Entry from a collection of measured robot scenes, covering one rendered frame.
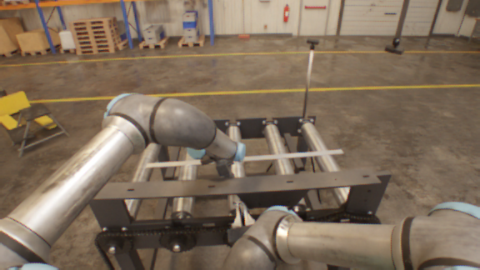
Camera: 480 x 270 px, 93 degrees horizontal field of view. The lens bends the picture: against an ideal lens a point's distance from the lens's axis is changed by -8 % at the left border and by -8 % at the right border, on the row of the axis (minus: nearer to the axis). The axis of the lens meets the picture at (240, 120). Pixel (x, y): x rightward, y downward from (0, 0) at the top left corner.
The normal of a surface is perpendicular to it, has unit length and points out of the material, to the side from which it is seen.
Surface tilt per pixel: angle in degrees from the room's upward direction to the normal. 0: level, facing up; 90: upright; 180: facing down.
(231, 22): 90
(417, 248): 54
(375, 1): 90
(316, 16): 90
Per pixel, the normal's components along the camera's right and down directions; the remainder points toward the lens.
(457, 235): -0.40, -0.90
